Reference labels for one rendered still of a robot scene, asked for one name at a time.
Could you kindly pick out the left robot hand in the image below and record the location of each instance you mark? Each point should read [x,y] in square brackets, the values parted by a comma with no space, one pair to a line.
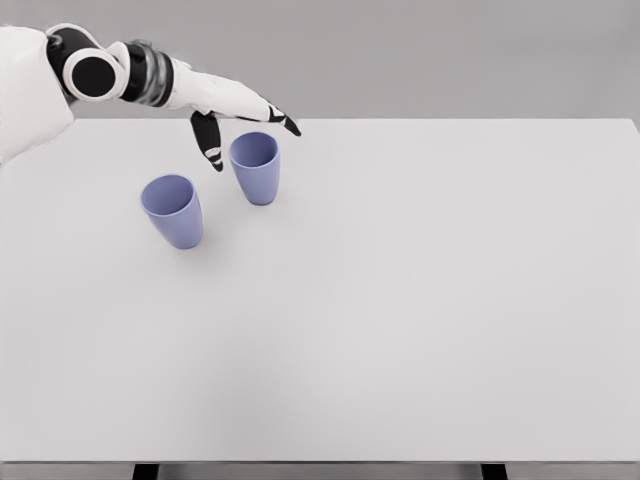
[230,97]

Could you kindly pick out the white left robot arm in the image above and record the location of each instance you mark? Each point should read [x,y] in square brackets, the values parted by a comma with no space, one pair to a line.
[30,90]

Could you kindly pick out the blue plastic cup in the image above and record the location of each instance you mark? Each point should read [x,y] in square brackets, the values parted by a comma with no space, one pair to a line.
[176,215]
[255,172]

